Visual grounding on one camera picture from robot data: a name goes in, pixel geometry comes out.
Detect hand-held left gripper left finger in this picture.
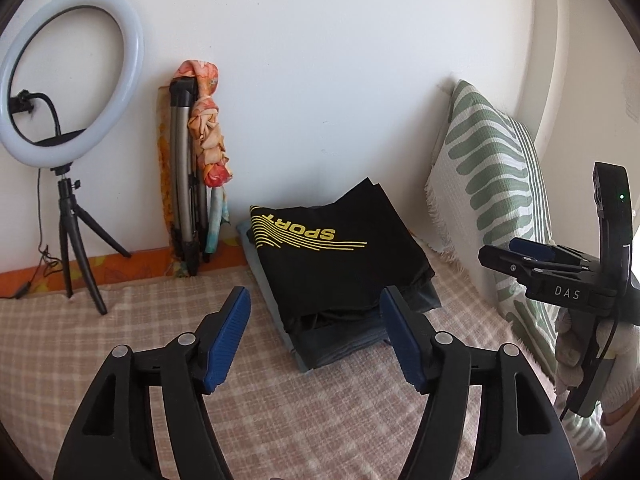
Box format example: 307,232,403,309
52,286,252,480

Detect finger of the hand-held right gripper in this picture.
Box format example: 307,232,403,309
509,236,596,267
477,244,556,286

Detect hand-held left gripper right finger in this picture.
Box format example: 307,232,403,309
379,285,578,480

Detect black sport t-shirt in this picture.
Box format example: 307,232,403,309
249,176,436,333

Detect folded grey pants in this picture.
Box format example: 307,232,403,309
285,280,443,368

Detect person's right hand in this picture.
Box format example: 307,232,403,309
554,305,640,411

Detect pink checkered blanket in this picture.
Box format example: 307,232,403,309
0,247,608,480

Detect green white patterned pillow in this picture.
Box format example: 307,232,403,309
425,79,608,461

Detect orange patterned cloth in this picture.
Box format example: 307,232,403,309
156,85,176,276

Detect small black tripod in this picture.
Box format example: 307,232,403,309
56,165,133,316

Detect black gooseneck phone holder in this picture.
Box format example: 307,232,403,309
9,89,88,148

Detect black ring light cable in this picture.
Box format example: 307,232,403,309
15,167,63,301

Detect white ring light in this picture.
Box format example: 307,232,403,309
0,0,146,168

